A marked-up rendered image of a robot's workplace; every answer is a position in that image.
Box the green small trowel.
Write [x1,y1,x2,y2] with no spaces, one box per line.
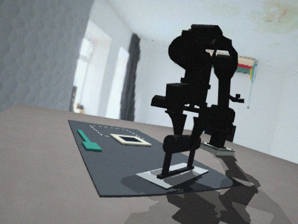
[77,130,102,152]

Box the cream square tile with dark centre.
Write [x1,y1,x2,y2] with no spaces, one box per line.
[110,133,152,146]

